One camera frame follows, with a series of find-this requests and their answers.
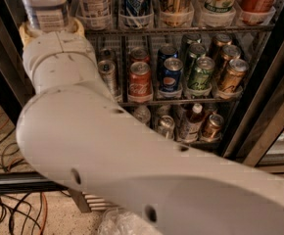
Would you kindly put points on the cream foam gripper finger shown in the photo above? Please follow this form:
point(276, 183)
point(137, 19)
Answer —
point(75, 26)
point(27, 33)

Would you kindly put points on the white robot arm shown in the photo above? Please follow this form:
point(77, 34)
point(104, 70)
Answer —
point(75, 133)

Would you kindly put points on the silver label bottle top shelf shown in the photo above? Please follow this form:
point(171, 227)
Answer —
point(97, 13)

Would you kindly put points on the water bottle bottom shelf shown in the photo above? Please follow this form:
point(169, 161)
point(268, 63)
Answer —
point(143, 114)

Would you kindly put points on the silver can bottom shelf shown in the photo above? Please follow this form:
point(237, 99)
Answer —
point(165, 126)

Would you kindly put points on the tea bottle white cap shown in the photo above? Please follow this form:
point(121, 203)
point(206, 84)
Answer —
point(191, 124)

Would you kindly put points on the copper can bottom shelf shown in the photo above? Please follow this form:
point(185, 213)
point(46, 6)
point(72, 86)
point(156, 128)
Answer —
point(213, 126)

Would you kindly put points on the right glass fridge door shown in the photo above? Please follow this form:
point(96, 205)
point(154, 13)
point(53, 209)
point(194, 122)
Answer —
point(259, 118)

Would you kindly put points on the rear silver can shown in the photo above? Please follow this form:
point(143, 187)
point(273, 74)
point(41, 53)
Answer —
point(107, 54)

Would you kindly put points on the front silver can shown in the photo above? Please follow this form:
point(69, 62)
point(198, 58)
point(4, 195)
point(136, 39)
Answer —
point(108, 72)

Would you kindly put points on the blue white tall can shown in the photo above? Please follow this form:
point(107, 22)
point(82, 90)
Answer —
point(136, 12)

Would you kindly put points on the rear red cola can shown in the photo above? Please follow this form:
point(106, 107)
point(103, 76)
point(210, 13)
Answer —
point(139, 54)

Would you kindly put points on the red cola can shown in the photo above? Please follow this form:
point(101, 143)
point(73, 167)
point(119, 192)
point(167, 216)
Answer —
point(139, 54)
point(139, 79)

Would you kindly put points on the front red cola can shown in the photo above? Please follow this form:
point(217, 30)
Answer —
point(139, 79)

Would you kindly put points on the rear blue pepsi can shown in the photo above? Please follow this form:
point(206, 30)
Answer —
point(165, 52)

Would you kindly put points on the blue pepsi can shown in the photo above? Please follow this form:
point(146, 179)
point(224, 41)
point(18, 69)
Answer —
point(171, 73)
point(165, 52)

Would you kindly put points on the brown striped tall can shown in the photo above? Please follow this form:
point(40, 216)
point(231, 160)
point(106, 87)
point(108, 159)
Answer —
point(174, 11)

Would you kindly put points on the front blue pepsi can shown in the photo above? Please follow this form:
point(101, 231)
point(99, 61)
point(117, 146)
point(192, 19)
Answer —
point(171, 73)

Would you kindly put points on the rear green soda can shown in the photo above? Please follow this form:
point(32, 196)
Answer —
point(187, 40)

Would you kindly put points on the green soda can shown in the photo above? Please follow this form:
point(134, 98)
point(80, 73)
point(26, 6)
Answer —
point(201, 74)
point(195, 51)
point(187, 40)

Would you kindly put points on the middle green soda can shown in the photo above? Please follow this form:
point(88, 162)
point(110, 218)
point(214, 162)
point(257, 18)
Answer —
point(195, 51)

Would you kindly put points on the front green soda can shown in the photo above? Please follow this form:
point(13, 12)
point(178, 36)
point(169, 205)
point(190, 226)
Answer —
point(201, 74)

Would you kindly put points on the rear gold can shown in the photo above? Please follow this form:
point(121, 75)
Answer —
point(218, 41)

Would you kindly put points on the gold can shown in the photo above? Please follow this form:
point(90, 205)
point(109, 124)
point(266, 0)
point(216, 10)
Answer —
point(218, 41)
point(232, 75)
point(226, 54)

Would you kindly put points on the middle gold can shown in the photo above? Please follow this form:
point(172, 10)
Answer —
point(226, 54)

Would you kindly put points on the front gold can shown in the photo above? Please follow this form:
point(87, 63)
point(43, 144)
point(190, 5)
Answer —
point(232, 75)

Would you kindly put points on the orange tall can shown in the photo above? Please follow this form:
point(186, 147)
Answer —
point(255, 11)

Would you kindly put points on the clear plastic bag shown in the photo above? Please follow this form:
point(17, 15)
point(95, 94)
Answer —
point(118, 221)

